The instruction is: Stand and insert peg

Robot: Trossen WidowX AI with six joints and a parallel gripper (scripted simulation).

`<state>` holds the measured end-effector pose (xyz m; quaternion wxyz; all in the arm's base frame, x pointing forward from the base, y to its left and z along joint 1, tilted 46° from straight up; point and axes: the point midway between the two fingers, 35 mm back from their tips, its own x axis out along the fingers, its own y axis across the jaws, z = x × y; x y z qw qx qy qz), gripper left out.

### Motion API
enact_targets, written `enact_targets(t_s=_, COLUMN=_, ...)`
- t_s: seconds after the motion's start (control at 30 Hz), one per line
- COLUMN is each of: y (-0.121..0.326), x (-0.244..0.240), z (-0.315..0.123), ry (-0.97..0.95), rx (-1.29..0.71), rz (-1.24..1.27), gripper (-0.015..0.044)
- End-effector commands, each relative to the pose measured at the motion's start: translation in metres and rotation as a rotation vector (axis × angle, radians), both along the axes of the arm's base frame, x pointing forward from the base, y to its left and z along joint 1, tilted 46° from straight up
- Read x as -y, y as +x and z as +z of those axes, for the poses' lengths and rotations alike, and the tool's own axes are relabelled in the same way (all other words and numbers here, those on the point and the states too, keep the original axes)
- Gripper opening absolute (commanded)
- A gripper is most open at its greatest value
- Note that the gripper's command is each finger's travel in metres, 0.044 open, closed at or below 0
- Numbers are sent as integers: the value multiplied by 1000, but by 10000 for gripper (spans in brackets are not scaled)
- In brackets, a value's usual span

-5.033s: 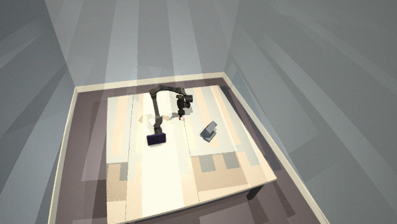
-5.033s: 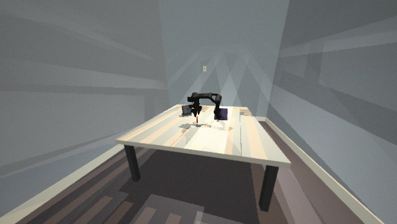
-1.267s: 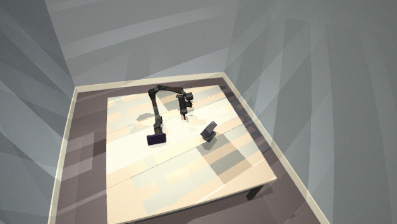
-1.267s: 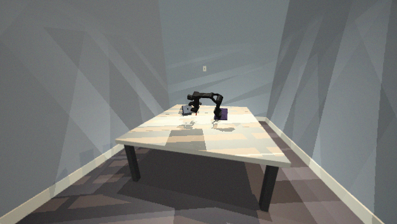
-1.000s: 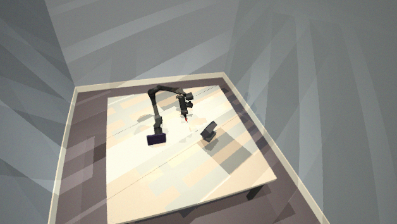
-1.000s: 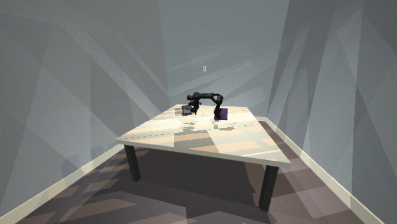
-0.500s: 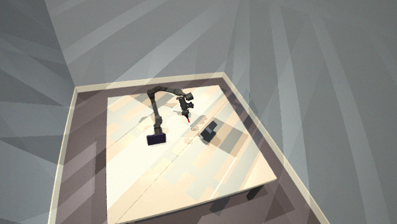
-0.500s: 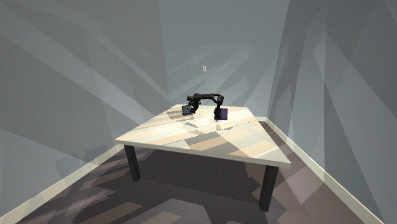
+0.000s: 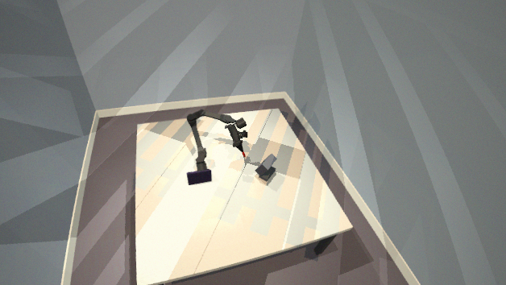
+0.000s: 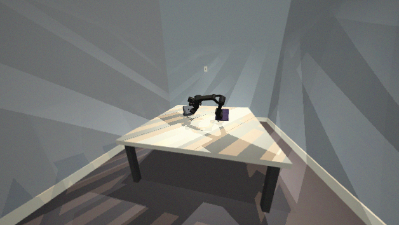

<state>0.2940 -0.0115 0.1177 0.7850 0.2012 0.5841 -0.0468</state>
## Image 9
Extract grey sloped panel with hole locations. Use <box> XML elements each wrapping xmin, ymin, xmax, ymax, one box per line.
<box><xmin>255</xmin><ymin>154</ymin><xmax>277</xmax><ymax>182</ymax></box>

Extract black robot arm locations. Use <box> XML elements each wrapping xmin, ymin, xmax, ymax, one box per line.
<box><xmin>187</xmin><ymin>109</ymin><xmax>248</xmax><ymax>171</ymax></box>

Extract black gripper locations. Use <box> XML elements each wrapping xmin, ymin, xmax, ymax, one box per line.
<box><xmin>230</xmin><ymin>131</ymin><xmax>243</xmax><ymax>152</ymax></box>

